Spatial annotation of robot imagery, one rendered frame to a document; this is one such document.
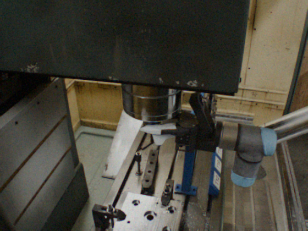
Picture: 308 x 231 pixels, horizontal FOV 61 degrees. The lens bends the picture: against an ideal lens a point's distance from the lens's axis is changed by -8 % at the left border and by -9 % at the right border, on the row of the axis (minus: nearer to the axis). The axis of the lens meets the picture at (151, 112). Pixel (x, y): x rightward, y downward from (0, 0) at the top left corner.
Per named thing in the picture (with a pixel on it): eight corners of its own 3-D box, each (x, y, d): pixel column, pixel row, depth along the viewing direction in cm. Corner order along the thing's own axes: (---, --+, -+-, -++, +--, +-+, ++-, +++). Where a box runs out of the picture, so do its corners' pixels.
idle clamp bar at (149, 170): (159, 159, 143) (159, 150, 139) (151, 198, 121) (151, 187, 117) (150, 158, 143) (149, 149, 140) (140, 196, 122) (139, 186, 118)
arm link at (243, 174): (255, 167, 87) (264, 140, 81) (253, 192, 78) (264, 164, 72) (231, 162, 89) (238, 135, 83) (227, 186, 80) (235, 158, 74)
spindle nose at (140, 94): (135, 89, 85) (134, 51, 78) (188, 97, 80) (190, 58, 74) (111, 116, 72) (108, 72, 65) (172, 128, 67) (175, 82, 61)
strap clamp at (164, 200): (172, 196, 122) (174, 172, 114) (167, 220, 111) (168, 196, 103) (165, 195, 122) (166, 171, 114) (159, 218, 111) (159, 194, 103)
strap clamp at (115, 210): (128, 227, 107) (126, 203, 100) (126, 234, 105) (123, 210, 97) (98, 220, 110) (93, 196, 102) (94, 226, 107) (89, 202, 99)
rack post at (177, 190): (197, 187, 126) (204, 135, 110) (196, 196, 122) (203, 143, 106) (175, 184, 128) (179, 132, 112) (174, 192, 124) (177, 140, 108)
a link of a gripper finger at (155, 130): (142, 149, 74) (175, 146, 76) (142, 131, 71) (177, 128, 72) (139, 142, 77) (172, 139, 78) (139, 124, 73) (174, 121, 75)
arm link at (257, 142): (271, 165, 72) (280, 139, 67) (231, 159, 74) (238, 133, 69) (268, 147, 78) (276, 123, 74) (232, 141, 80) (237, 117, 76)
